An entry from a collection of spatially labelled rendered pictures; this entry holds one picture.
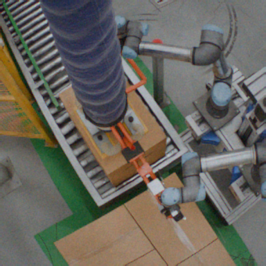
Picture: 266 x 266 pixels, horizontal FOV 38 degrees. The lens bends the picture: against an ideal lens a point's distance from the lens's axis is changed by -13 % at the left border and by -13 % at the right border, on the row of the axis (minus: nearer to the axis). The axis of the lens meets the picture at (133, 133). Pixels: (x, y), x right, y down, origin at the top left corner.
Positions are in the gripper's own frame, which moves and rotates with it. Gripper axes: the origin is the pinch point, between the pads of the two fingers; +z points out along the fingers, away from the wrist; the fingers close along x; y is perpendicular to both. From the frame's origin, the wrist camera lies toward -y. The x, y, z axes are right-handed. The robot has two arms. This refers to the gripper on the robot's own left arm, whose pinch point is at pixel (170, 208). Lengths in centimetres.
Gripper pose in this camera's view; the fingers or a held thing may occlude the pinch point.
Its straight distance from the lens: 216.4
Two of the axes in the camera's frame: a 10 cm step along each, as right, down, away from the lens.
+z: 0.6, 2.8, 9.6
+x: -8.6, 5.1, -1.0
